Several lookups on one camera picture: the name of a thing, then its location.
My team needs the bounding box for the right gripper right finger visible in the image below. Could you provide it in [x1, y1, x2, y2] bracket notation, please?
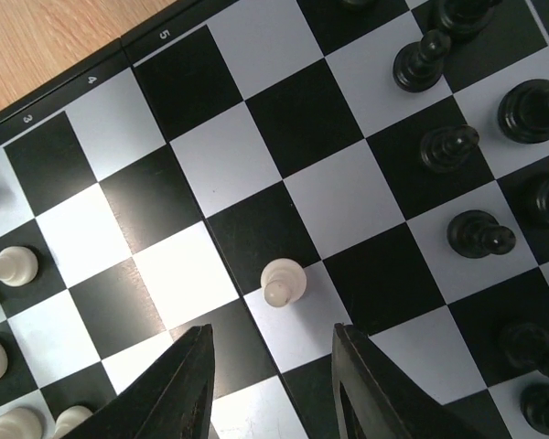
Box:
[331, 323, 484, 439]

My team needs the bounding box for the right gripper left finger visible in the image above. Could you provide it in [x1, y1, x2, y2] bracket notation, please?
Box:
[70, 324, 215, 439]

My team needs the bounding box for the black white chess board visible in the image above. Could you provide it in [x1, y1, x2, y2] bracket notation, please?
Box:
[0, 1, 549, 438]

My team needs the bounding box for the black king piece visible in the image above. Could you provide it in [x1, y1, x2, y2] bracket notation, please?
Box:
[499, 322, 549, 379]

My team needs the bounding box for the black pawn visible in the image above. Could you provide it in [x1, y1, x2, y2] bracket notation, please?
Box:
[520, 384, 549, 435]
[393, 29, 452, 92]
[447, 209, 516, 259]
[419, 124, 479, 174]

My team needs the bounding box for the black bishop far side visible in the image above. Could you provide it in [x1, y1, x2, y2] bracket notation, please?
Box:
[497, 79, 549, 144]

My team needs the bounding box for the black knight far side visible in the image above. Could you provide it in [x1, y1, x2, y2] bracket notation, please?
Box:
[430, 0, 501, 40]

